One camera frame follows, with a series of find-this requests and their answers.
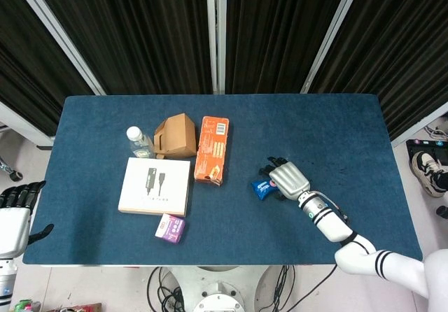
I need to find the brown cardboard carton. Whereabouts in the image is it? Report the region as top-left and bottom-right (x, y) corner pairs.
(153, 113), (197, 159)

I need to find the black office chair caster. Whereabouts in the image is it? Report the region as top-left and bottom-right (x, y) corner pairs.
(0, 157), (24, 183)

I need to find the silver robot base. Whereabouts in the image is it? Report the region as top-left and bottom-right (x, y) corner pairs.
(167, 265), (272, 312)

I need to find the clear plastic water bottle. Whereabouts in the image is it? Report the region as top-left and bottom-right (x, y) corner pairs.
(126, 126), (156, 159)

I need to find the black and white sneaker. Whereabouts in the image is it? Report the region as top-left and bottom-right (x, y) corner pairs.
(409, 150), (448, 198)

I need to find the orange rectangular box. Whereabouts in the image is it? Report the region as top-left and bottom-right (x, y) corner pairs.
(193, 115), (231, 187)

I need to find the black floor cable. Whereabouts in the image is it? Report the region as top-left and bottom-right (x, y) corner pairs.
(146, 265), (339, 312)

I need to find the blue felt table mat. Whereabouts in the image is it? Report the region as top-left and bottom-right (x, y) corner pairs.
(22, 94), (424, 267)

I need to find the small purple white box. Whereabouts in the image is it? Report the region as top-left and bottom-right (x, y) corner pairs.
(155, 213), (186, 244)

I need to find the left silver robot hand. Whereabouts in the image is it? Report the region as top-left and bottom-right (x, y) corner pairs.
(0, 180), (55, 260)

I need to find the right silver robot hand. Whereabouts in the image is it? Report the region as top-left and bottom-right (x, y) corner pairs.
(258, 156), (311, 201)

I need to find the white flat product box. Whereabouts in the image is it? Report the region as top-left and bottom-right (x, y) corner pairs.
(118, 157), (191, 218)

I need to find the small blue snack packet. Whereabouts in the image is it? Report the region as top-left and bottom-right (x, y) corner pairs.
(251, 178), (279, 201)

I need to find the black curtain panel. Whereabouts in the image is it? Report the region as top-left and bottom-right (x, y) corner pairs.
(307, 0), (448, 141)
(224, 0), (351, 94)
(27, 0), (214, 96)
(0, 0), (95, 138)

